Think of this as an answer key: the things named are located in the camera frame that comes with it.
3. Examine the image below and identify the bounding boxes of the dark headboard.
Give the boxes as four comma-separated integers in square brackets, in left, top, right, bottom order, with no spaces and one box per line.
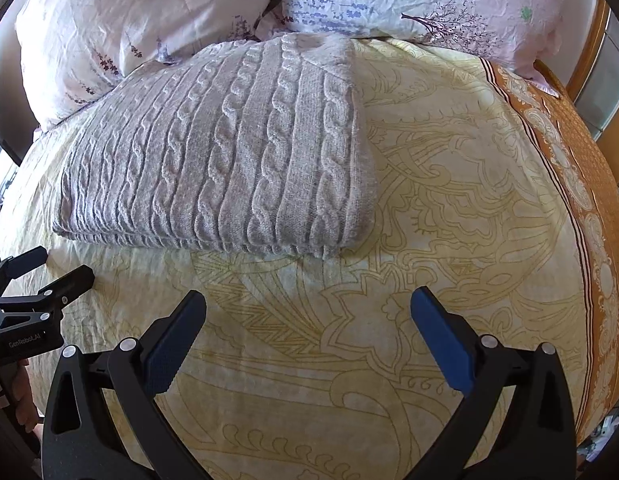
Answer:
[0,127,23,170]

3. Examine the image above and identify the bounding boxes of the beige cable-knit sweater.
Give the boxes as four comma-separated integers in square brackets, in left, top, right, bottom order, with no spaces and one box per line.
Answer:
[52,32,381,262]

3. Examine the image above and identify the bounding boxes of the person's left hand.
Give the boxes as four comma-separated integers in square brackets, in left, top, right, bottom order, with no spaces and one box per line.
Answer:
[10,357,43,435]

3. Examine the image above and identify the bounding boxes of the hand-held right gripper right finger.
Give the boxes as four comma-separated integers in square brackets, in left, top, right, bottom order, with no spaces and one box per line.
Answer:
[403,286,576,480]

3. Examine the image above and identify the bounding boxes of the wooden bed frame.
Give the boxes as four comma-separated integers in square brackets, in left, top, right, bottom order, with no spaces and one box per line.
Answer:
[534,0,613,107]

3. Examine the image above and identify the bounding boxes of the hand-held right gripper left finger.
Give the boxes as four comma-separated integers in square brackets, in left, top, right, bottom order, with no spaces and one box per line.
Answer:
[40,289,211,480]

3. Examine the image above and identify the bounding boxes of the yellow patterned bed sheet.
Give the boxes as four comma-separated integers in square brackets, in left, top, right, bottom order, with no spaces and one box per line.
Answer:
[0,35,619,480]

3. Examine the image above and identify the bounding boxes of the blue lavender print pillow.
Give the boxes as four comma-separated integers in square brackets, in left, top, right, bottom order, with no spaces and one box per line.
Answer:
[259,0,573,81]

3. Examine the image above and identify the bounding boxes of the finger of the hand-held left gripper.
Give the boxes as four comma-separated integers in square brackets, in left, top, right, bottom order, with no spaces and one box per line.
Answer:
[36,265,96,308]
[0,246,49,298]

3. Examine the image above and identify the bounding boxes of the white floral pillow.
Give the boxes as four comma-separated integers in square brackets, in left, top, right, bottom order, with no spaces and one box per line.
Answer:
[15,0,277,131]

